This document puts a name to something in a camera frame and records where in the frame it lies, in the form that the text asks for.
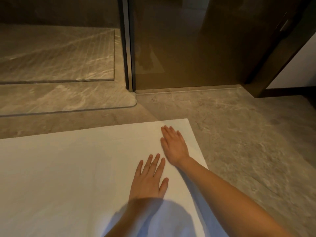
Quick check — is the person's right hand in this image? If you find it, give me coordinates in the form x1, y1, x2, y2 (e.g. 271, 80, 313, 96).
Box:
160, 125, 191, 168

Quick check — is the thin white towel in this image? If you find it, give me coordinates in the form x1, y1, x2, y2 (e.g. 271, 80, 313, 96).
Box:
0, 118, 223, 237

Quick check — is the fixed dark glass panel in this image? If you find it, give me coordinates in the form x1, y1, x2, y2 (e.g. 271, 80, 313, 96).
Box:
122, 0, 316, 98

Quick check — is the linear shower drain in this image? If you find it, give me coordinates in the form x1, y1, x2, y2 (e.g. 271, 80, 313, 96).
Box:
0, 28, 116, 85

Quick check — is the person's right forearm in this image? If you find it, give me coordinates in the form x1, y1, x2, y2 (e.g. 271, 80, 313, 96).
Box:
176, 156, 294, 237

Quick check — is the person's left forearm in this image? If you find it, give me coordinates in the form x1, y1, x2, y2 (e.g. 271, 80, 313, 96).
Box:
105, 197, 165, 237

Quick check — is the person's left hand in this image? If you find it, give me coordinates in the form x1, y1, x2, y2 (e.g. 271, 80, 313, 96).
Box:
128, 153, 169, 202

